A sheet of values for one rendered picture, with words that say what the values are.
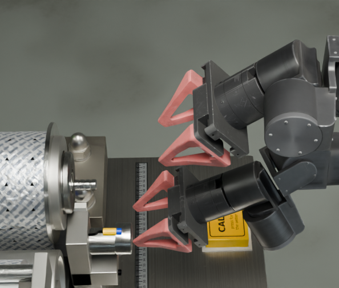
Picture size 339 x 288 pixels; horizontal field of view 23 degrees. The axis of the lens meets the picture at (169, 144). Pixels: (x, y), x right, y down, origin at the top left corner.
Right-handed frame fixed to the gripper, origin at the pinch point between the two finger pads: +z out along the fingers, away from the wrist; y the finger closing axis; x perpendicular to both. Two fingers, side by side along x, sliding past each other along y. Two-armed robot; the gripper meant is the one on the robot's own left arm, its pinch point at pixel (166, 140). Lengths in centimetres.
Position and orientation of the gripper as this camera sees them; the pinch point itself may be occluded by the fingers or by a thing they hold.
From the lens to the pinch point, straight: 97.4
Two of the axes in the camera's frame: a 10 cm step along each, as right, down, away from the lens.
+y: -0.2, -7.8, 6.3
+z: -7.7, 4.1, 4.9
